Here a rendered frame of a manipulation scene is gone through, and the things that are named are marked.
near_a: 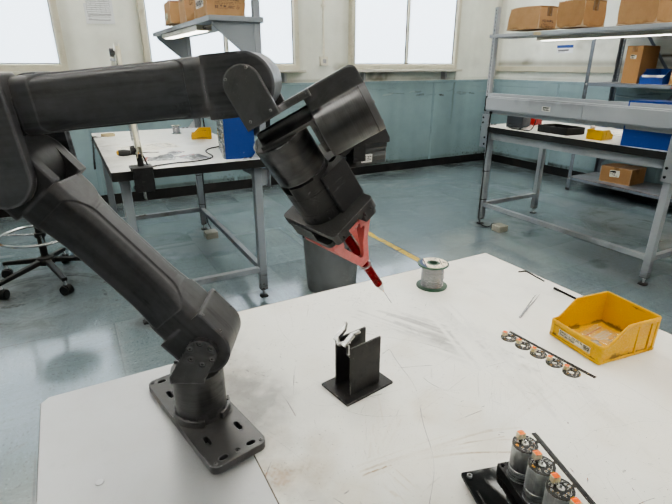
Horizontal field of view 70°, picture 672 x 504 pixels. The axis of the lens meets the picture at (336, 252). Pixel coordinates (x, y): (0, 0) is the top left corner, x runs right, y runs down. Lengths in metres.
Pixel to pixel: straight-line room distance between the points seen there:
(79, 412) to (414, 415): 0.43
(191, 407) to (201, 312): 0.13
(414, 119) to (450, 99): 0.56
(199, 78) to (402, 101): 5.29
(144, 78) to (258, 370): 0.43
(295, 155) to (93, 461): 0.41
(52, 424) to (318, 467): 0.34
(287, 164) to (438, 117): 5.63
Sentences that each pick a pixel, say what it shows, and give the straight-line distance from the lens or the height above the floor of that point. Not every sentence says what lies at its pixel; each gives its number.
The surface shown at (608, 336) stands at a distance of 0.91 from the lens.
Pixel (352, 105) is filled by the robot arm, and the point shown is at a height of 1.13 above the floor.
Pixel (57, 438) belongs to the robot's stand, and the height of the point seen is 0.75.
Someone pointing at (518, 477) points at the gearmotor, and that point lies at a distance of 0.57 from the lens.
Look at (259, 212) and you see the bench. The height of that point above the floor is 0.48.
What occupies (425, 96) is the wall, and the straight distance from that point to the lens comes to 5.92.
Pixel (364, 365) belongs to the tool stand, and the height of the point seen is 0.79.
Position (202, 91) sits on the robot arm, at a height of 1.15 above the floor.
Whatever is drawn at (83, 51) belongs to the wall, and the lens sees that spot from 4.63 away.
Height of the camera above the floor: 1.17
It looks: 21 degrees down
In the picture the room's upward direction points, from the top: straight up
